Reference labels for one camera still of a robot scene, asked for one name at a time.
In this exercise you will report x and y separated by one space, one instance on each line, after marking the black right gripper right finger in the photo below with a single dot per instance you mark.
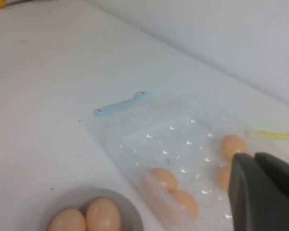
279 173

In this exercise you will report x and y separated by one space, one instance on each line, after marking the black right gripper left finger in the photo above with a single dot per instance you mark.
257 202

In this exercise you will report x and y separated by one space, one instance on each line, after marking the beige plastic egg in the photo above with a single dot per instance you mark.
67 220
224 179
163 178
232 145
103 214
185 204

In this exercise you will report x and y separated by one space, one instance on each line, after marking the clear plastic egg box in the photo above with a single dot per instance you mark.
178 134

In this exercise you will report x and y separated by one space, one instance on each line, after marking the yellow plastic knife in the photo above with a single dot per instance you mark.
272 135

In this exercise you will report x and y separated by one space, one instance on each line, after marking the grey round bowl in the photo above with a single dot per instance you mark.
132 211

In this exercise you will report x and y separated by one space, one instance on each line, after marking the light blue plastic fork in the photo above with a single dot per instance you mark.
120 106

